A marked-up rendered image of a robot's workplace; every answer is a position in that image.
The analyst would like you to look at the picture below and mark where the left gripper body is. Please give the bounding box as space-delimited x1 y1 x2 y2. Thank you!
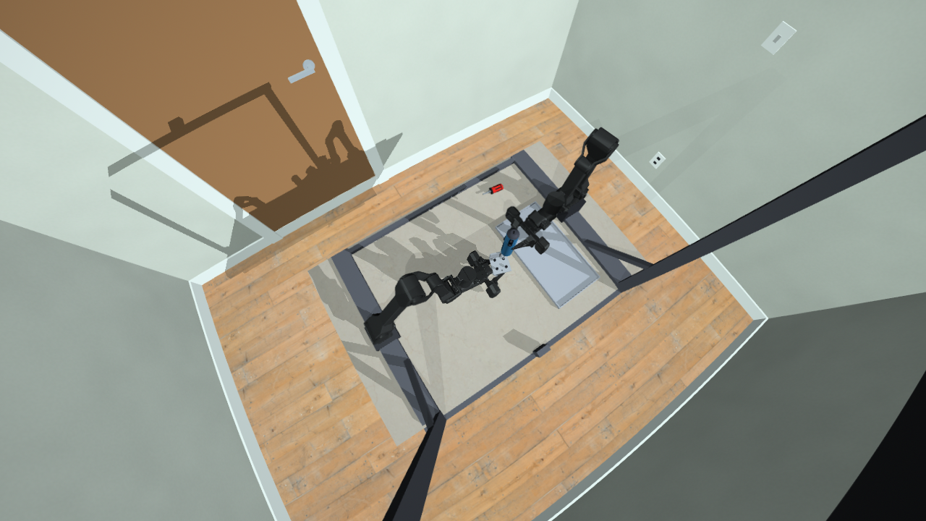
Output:
467 250 501 298

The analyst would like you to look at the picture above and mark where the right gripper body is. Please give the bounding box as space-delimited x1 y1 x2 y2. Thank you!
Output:
505 206 550 255

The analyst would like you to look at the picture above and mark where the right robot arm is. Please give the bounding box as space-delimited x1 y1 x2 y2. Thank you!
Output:
525 127 619 232

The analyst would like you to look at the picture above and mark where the grey l-shaped bracket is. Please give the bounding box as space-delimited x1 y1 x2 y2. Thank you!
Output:
489 252 511 275

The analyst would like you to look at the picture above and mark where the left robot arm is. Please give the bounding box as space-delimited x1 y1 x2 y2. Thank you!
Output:
364 259 493 345

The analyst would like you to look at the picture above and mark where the blue cylindrical tool barrel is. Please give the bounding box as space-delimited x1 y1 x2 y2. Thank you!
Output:
501 228 519 259

